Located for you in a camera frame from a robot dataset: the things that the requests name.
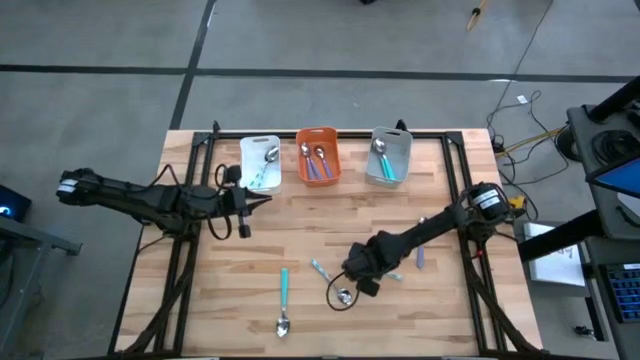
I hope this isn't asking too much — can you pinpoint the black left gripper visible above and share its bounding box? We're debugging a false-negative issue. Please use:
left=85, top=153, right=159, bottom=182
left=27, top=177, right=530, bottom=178
left=222, top=188, right=274, bottom=238

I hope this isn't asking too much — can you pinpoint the white plastic bin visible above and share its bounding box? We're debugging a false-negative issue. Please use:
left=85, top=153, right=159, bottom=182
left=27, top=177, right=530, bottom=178
left=238, top=134, right=283, bottom=195

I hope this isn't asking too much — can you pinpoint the orange plastic bin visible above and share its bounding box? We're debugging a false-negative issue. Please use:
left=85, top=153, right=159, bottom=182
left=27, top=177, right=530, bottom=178
left=295, top=126, right=343, bottom=189

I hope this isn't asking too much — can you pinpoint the grey plastic bin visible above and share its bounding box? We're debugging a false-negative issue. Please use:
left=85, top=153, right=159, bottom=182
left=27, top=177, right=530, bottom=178
left=364, top=126, right=414, bottom=190

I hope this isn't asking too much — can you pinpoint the black metal beam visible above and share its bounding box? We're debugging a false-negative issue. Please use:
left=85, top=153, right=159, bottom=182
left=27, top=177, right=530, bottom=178
left=517, top=208, right=640, bottom=264

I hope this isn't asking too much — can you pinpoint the grey side table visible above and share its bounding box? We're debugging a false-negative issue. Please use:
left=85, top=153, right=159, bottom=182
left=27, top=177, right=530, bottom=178
left=0, top=213, right=84, bottom=359

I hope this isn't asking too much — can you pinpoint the black device blue light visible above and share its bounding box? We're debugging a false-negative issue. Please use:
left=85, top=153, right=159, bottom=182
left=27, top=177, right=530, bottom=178
left=0, top=182, right=33, bottom=222

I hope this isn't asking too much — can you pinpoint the grey equipment cart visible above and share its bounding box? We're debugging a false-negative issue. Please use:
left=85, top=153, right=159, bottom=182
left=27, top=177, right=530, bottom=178
left=566, top=74, right=640, bottom=241

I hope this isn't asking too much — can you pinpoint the backlit keyboard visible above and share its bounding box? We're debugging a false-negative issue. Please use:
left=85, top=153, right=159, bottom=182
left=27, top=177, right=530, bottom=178
left=598, top=262, right=640, bottom=325

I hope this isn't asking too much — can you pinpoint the wooden stick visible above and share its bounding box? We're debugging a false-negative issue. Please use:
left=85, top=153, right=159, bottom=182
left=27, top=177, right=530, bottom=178
left=465, top=0, right=491, bottom=33

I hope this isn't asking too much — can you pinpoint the laptop with blue screen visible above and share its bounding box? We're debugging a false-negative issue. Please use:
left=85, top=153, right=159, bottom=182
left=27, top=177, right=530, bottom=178
left=585, top=155, right=640, bottom=200

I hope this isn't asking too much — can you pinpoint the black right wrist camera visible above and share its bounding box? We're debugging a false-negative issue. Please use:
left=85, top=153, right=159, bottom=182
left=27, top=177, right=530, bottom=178
left=357, top=277, right=381, bottom=299

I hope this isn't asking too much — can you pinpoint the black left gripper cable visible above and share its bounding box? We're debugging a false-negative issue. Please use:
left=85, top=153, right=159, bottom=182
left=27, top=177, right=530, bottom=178
left=205, top=212, right=235, bottom=241

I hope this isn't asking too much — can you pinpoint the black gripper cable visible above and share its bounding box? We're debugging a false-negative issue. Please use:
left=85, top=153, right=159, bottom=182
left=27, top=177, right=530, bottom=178
left=205, top=212, right=235, bottom=241
left=325, top=271, right=361, bottom=312

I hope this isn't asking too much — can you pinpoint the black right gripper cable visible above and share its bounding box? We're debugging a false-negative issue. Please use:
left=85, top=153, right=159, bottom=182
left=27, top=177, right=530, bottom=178
left=325, top=271, right=361, bottom=312

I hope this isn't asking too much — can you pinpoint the yellow floor cable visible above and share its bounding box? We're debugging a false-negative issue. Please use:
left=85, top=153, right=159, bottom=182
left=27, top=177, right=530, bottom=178
left=507, top=127, right=565, bottom=152

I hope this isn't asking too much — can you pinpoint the looped black floor cable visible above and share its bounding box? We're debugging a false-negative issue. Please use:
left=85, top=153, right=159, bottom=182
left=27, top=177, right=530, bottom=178
left=492, top=89, right=571, bottom=182

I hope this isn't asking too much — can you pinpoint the long black floor cable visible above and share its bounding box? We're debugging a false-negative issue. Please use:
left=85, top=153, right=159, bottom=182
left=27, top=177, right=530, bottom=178
left=485, top=0, right=556, bottom=132

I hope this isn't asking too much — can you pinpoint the black cable coil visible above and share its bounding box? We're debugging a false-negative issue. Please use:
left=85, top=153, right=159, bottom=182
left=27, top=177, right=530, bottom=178
left=592, top=128, right=640, bottom=162

